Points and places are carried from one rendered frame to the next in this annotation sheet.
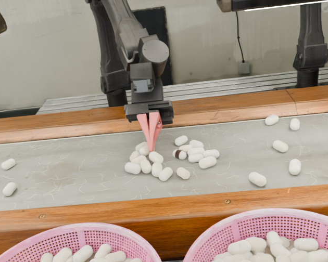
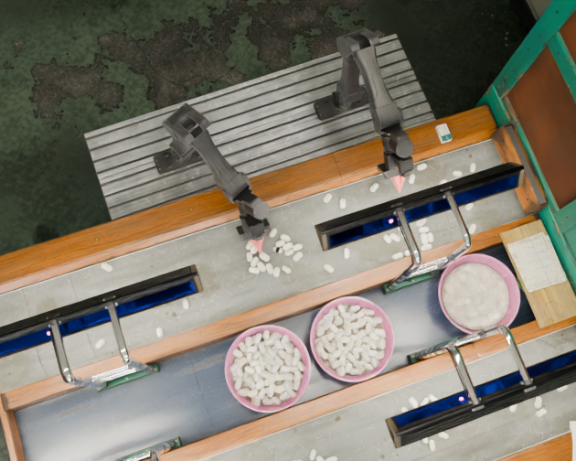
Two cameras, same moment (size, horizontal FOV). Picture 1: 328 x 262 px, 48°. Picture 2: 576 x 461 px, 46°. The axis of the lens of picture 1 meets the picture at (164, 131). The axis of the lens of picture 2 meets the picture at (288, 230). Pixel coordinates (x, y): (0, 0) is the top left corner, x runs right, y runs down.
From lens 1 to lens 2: 1.77 m
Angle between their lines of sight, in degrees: 51
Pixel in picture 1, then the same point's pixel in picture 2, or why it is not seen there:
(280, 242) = (345, 310)
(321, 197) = (361, 284)
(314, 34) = (352, 88)
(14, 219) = (214, 331)
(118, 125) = (219, 219)
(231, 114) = (299, 194)
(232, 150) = (307, 237)
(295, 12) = not seen: outside the picture
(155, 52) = (261, 211)
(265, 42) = not seen: outside the picture
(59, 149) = (187, 252)
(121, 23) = (222, 176)
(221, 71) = not seen: outside the picture
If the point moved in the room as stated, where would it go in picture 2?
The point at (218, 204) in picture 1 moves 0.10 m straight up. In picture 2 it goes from (314, 297) to (317, 293)
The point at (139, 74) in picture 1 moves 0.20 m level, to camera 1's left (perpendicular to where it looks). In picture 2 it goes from (256, 232) to (194, 258)
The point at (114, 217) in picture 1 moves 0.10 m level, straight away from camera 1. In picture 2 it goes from (267, 318) to (249, 293)
